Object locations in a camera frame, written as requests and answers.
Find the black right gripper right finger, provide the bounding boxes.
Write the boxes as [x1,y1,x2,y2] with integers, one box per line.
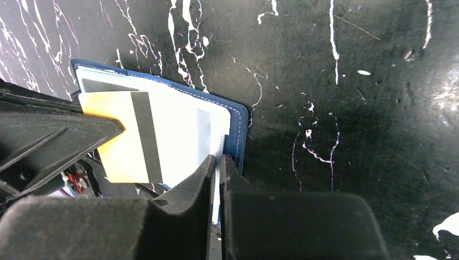
[220,155,390,259]

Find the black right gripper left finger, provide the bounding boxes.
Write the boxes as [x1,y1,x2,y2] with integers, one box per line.
[1,155,215,259]

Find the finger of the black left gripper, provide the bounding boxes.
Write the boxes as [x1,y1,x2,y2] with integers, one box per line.
[1,80,124,199]

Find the gold credit card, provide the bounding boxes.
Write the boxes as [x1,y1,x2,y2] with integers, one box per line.
[78,91,163,183]

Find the blue leather card holder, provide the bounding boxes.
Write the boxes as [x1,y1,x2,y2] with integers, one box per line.
[71,59,248,187]

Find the white VIP card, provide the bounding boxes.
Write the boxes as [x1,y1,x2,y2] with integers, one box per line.
[196,107,231,163]

